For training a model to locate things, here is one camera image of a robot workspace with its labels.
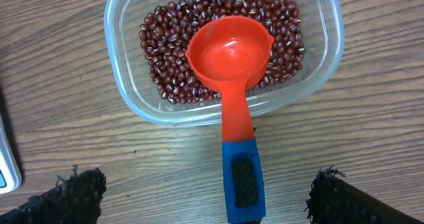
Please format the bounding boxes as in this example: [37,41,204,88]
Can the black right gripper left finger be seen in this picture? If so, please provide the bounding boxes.
[1,166,107,224]

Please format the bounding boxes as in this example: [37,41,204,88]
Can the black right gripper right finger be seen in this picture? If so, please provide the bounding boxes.
[304,166,423,224]

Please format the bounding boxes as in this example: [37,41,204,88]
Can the red measuring scoop blue handle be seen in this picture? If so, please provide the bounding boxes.
[185,16,274,223]

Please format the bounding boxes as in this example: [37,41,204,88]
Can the white digital kitchen scale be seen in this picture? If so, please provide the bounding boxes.
[0,119,22,194]

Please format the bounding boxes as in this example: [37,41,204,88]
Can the clear plastic container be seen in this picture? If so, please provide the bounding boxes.
[104,0,345,126]

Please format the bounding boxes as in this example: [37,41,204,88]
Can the red beans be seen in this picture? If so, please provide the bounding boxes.
[138,0,306,104]

